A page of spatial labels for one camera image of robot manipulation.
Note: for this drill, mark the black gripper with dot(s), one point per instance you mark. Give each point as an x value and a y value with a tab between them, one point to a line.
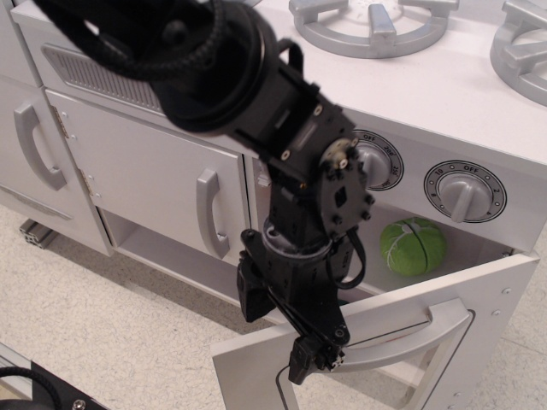
302	291

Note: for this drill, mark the white oven door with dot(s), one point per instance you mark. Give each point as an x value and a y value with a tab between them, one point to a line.
423	346

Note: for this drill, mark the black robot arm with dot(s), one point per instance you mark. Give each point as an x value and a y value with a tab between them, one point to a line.
218	69

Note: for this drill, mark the green toy cabbage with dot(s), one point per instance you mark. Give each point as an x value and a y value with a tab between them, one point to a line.
412	246

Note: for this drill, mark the grey middle control knob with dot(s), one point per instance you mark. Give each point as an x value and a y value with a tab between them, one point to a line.
380	160

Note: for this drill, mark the grey control knob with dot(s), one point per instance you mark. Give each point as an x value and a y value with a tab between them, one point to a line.
380	160
465	192

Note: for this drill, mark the white cabinet door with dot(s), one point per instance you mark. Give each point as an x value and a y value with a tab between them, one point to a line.
147	175

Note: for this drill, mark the grey right control knob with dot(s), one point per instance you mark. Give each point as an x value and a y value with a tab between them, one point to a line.
465	192

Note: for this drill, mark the white toy kitchen body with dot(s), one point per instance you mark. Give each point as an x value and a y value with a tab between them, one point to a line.
135	329

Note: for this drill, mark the white left fridge door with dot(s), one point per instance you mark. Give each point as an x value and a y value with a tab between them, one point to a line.
68	211

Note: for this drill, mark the silver left stove burner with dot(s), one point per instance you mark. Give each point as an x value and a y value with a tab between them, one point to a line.
372	29

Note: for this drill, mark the silver stove burner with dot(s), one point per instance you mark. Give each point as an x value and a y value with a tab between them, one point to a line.
515	63
372	29

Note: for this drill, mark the silver vent grille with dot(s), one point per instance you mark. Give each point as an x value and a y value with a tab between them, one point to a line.
81	72

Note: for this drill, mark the silver right stove burner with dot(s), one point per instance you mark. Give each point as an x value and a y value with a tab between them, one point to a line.
515	63

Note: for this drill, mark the grey cabinet door handle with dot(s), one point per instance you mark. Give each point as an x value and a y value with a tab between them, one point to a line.
207	187

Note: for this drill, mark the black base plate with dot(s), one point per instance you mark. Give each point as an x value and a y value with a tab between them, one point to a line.
68	393

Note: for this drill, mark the aluminium frame rail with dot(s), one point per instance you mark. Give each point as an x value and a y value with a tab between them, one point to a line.
37	234

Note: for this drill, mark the grey fridge door handle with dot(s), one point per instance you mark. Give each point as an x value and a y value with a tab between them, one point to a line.
26	121

